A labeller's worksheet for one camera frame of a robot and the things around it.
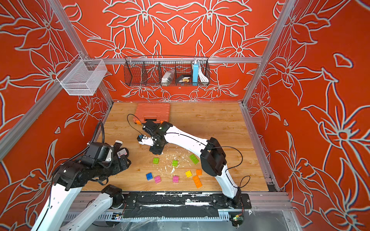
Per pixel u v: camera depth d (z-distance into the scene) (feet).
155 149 2.33
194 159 2.87
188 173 2.68
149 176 2.62
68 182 1.35
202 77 3.00
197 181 2.58
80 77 2.95
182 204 2.39
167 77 3.01
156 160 2.80
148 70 3.30
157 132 1.93
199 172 2.71
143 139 2.34
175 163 2.80
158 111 3.57
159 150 2.34
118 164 1.92
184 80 2.89
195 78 2.93
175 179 2.61
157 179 2.60
